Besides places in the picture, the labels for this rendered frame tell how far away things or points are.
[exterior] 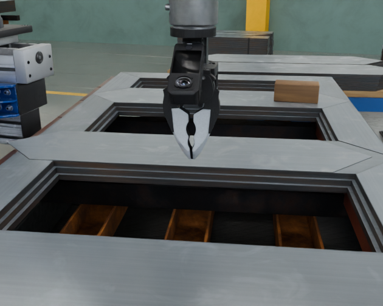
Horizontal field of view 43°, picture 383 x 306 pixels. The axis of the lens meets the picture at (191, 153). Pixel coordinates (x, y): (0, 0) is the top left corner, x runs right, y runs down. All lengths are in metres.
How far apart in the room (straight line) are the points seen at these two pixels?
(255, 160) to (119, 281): 0.44
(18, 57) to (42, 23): 8.17
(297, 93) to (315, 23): 6.67
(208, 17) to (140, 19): 7.92
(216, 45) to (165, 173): 4.58
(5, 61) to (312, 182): 0.88
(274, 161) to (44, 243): 0.46
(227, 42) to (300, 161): 4.51
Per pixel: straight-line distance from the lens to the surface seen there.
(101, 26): 8.97
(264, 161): 0.93
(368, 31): 8.03
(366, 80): 1.82
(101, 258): 0.63
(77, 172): 0.95
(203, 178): 0.90
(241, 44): 5.39
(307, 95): 1.37
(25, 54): 1.38
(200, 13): 0.74
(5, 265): 0.65
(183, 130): 0.78
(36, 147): 1.04
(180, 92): 0.67
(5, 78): 1.42
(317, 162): 0.95
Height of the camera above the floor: 1.19
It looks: 20 degrees down
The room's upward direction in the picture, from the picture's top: straight up
